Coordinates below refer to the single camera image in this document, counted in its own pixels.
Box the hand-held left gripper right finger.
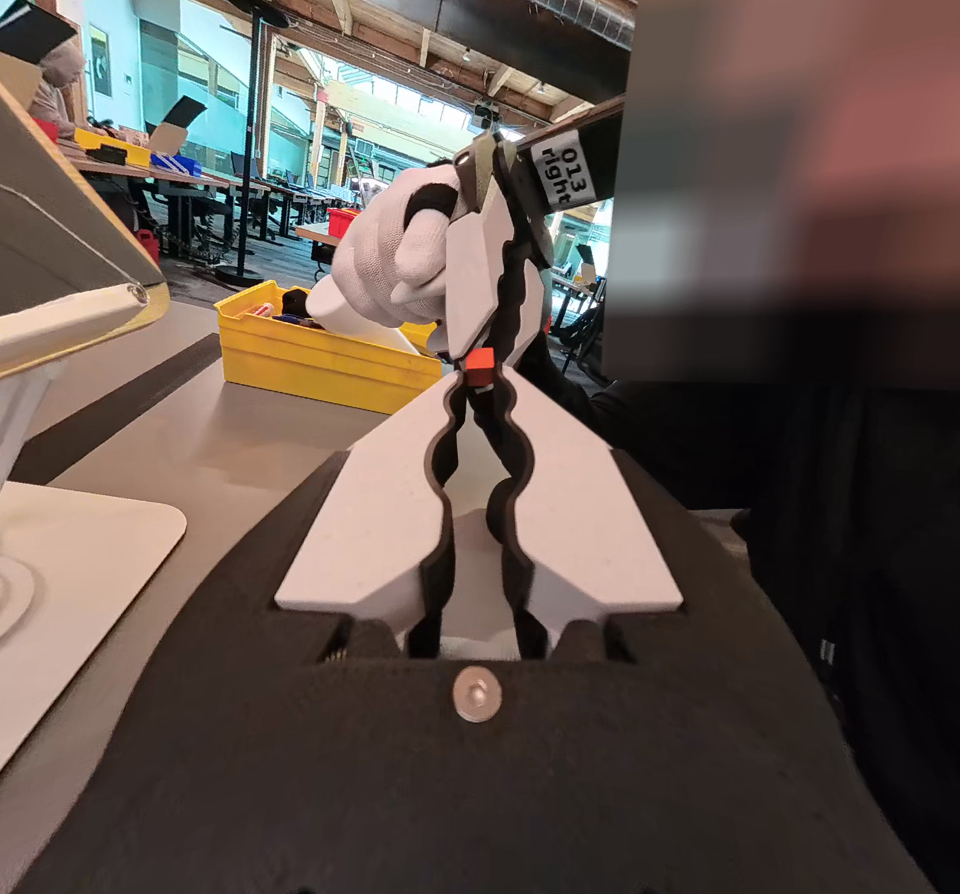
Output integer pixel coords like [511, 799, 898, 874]
[471, 368, 685, 655]

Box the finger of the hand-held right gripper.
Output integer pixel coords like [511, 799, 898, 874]
[495, 263, 546, 370]
[429, 188, 526, 364]

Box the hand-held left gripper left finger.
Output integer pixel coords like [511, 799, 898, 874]
[275, 371, 468, 616]

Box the yellow plastic bin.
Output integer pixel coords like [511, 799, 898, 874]
[215, 281, 444, 415]

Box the person's right hand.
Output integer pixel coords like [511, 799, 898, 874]
[328, 163, 462, 330]

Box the yellow box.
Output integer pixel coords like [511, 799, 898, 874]
[73, 128, 151, 164]

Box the dark-faced wooden stand board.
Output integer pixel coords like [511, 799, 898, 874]
[0, 80, 172, 378]

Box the black spiral ceiling duct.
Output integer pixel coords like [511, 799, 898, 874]
[438, 0, 646, 81]

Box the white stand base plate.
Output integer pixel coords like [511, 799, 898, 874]
[0, 482, 187, 768]

